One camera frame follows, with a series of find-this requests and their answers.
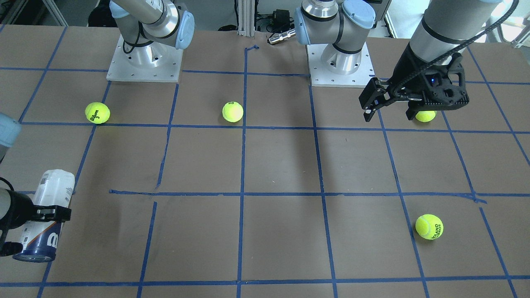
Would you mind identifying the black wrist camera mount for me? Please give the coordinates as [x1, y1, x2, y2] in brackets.
[414, 53, 470, 111]

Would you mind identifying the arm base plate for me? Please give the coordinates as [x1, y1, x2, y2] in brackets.
[306, 43, 375, 88]
[106, 36, 183, 83]

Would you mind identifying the Wilson tennis ball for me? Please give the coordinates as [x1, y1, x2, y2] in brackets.
[84, 102, 111, 124]

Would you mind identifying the tennis ball near left gripper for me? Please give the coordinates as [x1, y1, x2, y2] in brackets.
[415, 110, 437, 123]

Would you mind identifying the tennis ball Roland Garros corner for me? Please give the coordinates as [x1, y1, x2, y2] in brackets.
[222, 101, 244, 123]

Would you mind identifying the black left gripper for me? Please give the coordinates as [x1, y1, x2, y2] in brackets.
[359, 44, 431, 122]

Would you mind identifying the aluminium frame post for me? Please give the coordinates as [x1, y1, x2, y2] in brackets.
[234, 0, 257, 38]

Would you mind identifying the tennis ball Roland Garros centre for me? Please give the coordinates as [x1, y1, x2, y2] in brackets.
[415, 214, 444, 240]

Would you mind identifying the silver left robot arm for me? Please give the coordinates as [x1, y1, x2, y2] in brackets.
[294, 0, 518, 121]

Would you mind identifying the black cable bundle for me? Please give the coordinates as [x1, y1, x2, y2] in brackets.
[255, 8, 296, 36]

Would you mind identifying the white blue tennis ball can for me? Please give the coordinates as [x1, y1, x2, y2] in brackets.
[13, 169, 75, 263]

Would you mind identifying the silver metal cylinder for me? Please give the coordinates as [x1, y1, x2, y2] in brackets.
[267, 29, 296, 45]

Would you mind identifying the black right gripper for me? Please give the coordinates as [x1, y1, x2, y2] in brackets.
[0, 178, 72, 257]

